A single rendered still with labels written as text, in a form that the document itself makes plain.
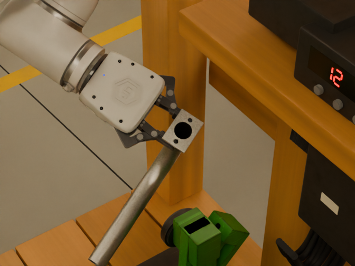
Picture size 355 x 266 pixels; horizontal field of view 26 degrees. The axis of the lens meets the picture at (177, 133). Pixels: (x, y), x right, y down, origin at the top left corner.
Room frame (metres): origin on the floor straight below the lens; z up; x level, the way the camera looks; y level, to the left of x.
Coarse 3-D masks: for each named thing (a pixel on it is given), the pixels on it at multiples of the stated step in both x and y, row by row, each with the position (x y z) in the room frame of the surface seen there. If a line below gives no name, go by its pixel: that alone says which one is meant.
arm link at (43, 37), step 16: (16, 0) 0.97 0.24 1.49; (32, 0) 1.00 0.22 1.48; (0, 16) 0.95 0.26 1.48; (16, 16) 0.95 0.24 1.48; (32, 16) 0.95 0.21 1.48; (48, 16) 0.95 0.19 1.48; (64, 16) 0.95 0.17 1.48; (0, 32) 0.94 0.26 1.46; (16, 32) 0.93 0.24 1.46; (32, 32) 0.93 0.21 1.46; (48, 32) 0.93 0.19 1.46; (64, 32) 0.94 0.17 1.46; (80, 32) 0.96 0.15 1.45; (16, 48) 0.93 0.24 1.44; (32, 48) 0.92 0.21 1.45; (48, 48) 0.92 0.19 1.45; (64, 48) 0.92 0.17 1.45; (80, 48) 0.92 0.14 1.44; (32, 64) 0.92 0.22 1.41; (48, 64) 0.91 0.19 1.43; (64, 64) 0.90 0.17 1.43
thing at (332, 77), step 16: (304, 32) 0.72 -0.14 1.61; (320, 32) 0.72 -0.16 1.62; (352, 32) 0.72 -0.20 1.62; (304, 48) 0.72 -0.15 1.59; (320, 48) 0.70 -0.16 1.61; (336, 48) 0.69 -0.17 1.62; (352, 48) 0.69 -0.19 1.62; (304, 64) 0.72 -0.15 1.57; (320, 64) 0.69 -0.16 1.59; (336, 64) 0.68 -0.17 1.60; (352, 64) 0.66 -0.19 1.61; (304, 80) 0.71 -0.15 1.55; (320, 80) 0.69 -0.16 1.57; (336, 80) 0.67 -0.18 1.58; (352, 80) 0.65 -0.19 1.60; (320, 96) 0.69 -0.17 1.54; (336, 96) 0.67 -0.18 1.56; (352, 96) 0.65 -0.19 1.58; (352, 112) 0.65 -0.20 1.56
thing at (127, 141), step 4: (120, 132) 0.85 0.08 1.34; (124, 132) 0.85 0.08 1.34; (120, 136) 0.84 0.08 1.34; (124, 136) 0.84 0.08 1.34; (128, 136) 0.85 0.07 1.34; (132, 136) 0.85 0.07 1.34; (124, 140) 0.84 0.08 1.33; (128, 140) 0.84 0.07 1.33; (132, 140) 0.84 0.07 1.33; (136, 140) 0.84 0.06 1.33; (124, 144) 0.84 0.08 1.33; (128, 144) 0.84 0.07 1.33; (132, 144) 0.84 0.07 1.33
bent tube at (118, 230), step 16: (176, 128) 0.88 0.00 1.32; (192, 128) 0.85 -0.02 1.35; (176, 144) 0.83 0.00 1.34; (160, 160) 0.89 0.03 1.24; (144, 176) 0.88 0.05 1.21; (160, 176) 0.88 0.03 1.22; (144, 192) 0.86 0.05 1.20; (128, 208) 0.83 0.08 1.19; (112, 224) 0.81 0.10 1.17; (128, 224) 0.81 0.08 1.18; (112, 240) 0.78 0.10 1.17; (96, 256) 0.76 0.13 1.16
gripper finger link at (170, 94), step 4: (168, 92) 0.90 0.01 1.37; (172, 92) 0.90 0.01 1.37; (168, 96) 0.90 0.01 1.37; (172, 96) 0.90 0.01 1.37; (172, 100) 0.89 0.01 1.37; (168, 108) 0.89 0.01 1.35; (176, 108) 0.88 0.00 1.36; (172, 112) 0.88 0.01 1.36; (176, 112) 0.87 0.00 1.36; (172, 116) 0.88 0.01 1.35; (188, 120) 0.86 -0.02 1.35
